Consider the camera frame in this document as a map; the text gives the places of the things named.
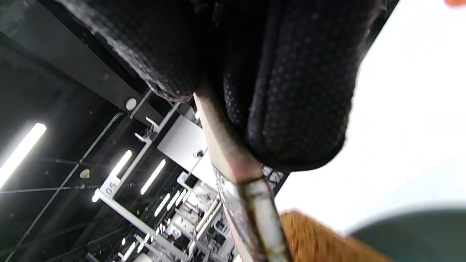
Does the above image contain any person's right hand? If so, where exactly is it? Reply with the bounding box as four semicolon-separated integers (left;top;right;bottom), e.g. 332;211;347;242
55;0;399;172

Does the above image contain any wooden brush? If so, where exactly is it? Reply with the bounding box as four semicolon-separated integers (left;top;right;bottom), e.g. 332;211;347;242
193;73;293;262

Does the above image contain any brown bread slice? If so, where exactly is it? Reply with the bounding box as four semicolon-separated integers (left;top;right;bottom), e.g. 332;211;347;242
279;211;392;262

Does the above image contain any teal round plate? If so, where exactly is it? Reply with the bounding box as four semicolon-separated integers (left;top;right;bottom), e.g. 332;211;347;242
349;209;466;262

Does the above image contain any white hanging panel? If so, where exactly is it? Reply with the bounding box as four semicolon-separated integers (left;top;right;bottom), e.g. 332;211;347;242
157;115;219;190

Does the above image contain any long ceiling light tube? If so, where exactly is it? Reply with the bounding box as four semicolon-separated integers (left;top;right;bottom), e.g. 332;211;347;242
0;123;47;190
140;159;166;195
109;150;132;177

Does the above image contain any white metal frame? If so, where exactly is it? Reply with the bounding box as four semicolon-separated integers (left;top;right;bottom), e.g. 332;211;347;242
93;102;219;262

